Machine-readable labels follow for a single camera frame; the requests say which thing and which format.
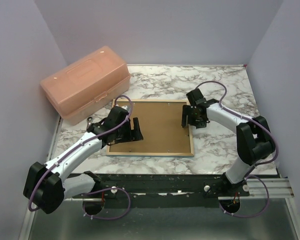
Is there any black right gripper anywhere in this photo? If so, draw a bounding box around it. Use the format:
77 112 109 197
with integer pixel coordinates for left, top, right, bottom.
182 104 207 129

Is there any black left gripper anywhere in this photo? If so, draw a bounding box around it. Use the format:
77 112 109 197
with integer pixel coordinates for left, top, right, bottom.
115 118 144 144

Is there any brown cardboard backing board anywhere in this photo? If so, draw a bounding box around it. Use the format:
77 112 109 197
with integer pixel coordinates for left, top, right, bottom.
109 101 192 153

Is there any blue wooden picture frame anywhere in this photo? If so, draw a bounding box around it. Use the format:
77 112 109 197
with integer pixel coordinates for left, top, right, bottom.
105 98 195 158

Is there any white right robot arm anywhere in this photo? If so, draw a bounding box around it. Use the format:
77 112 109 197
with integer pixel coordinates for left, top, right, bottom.
181 88 276 196

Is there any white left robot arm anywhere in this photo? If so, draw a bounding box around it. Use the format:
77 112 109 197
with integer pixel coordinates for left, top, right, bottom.
23 105 143 214

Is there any silver ratchet wrench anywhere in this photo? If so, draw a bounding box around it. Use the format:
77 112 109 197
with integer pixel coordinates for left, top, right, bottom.
86 116 94 130

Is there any translucent orange plastic box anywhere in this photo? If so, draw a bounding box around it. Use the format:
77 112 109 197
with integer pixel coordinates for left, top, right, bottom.
40 46 131 126

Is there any aluminium mounting rail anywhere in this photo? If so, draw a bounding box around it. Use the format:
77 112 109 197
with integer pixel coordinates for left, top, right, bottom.
29 174 295 201

